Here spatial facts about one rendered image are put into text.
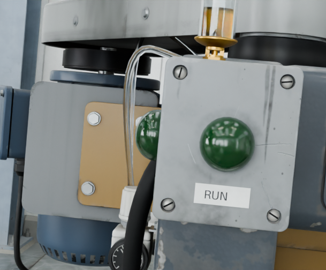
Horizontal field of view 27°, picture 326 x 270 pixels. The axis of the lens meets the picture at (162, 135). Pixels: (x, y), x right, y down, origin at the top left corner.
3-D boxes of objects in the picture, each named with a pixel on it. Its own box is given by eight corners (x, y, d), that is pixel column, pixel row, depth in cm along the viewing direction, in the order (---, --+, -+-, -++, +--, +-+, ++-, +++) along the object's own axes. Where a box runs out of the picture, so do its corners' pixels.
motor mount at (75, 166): (16, 214, 81) (28, 79, 80) (32, 205, 87) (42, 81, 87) (252, 239, 79) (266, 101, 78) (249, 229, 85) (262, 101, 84)
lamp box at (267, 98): (151, 218, 37) (166, 55, 36) (158, 206, 41) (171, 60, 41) (288, 233, 36) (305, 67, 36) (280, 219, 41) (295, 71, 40)
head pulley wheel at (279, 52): (227, 65, 52) (230, 33, 52) (226, 71, 61) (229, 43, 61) (345, 75, 51) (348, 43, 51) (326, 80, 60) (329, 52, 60)
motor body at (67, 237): (20, 263, 85) (36, 67, 84) (50, 239, 101) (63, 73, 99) (138, 276, 84) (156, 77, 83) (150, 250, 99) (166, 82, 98)
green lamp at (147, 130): (129, 160, 38) (134, 107, 38) (136, 156, 41) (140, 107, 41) (174, 165, 37) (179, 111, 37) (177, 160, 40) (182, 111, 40)
